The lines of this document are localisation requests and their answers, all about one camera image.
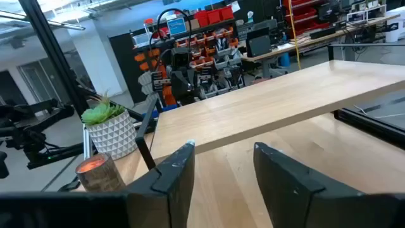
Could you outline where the black background monitor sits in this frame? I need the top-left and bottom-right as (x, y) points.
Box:
(246, 27), (273, 58)

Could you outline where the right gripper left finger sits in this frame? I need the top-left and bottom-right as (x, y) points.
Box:
(125, 140), (196, 228)

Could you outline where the red shelving unit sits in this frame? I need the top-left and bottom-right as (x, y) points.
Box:
(282, 0), (333, 37)

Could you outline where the white box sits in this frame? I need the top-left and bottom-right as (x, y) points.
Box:
(384, 19), (405, 43)

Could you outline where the orange candle jar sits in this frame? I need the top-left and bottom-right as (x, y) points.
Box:
(75, 153), (126, 193)

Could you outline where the succulent in white pot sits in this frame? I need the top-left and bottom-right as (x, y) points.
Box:
(81, 93), (139, 161)

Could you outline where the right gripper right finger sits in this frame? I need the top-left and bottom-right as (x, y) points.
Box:
(252, 142), (405, 228)

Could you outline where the orange grey bin rack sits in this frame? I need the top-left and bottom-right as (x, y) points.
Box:
(132, 27), (246, 107)

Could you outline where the red storage bin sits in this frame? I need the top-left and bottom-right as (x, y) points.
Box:
(207, 8), (222, 25)
(194, 10), (209, 28)
(220, 5), (235, 22)

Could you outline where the long wooden workbench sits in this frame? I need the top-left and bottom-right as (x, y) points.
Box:
(242, 14), (402, 80)

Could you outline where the yellow hanging cable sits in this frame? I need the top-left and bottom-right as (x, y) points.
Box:
(286, 0), (302, 71)

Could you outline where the black background equipment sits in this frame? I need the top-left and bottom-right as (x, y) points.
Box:
(0, 98), (85, 178)

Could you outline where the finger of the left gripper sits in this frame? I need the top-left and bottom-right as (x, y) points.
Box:
(171, 71), (185, 103)
(183, 70), (197, 103)

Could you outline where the small blue screen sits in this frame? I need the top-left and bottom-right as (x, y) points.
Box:
(166, 17), (188, 36)

